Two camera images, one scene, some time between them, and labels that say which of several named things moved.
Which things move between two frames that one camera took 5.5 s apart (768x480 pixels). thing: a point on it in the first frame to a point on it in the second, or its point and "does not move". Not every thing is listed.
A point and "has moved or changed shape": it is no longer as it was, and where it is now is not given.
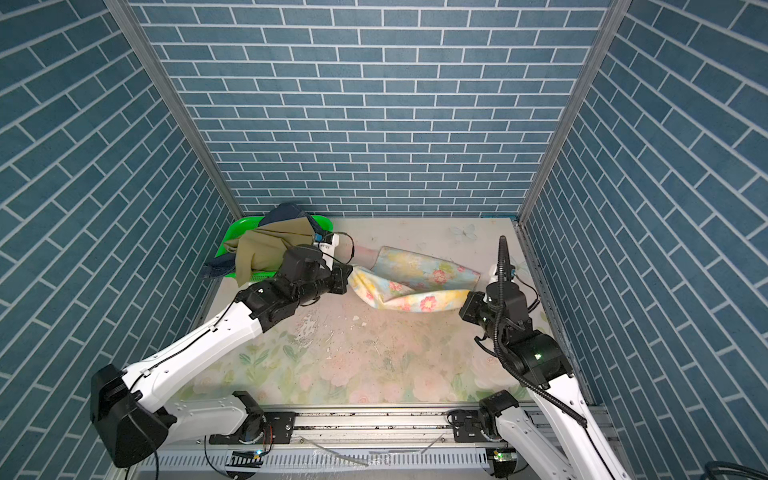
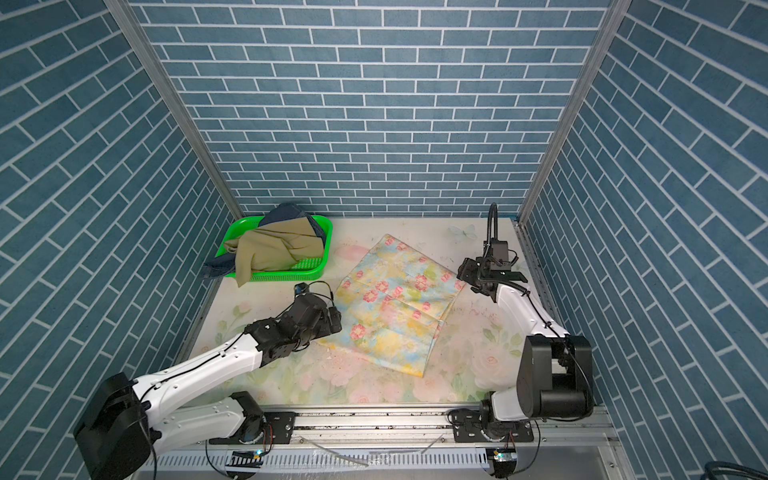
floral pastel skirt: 409,280 has moved or changed shape
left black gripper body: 336,280 to 325,325
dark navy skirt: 225,266 does not move
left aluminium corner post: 139,34 does not move
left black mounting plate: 263,428 does not move
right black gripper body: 478,309 to 474,272
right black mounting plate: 471,426 does not move
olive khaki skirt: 263,248 does not move
